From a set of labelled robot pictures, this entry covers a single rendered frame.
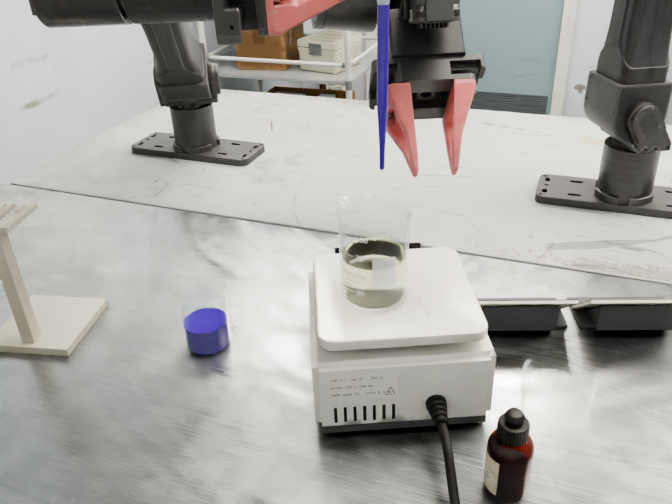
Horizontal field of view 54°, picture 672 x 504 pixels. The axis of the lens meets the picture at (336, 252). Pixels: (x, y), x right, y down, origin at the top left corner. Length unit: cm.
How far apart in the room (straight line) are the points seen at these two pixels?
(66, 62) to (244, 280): 168
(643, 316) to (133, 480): 44
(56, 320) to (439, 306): 37
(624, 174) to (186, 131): 59
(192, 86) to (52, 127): 135
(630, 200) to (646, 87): 13
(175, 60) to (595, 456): 65
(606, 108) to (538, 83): 269
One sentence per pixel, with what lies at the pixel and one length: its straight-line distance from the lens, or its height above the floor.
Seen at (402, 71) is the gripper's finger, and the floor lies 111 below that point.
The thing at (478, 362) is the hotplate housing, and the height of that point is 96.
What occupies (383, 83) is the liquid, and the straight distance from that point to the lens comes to 43.
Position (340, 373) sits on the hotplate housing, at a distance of 47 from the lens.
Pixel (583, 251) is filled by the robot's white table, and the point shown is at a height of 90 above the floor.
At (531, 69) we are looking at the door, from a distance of 347.
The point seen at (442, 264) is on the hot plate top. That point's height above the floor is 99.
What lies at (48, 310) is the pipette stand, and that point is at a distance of 70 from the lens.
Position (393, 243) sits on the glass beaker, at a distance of 45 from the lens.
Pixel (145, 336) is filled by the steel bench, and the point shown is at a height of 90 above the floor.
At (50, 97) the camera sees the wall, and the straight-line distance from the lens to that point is 225.
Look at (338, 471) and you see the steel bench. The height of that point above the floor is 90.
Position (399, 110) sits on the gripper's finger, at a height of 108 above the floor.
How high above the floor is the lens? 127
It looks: 30 degrees down
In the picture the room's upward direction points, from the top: 3 degrees counter-clockwise
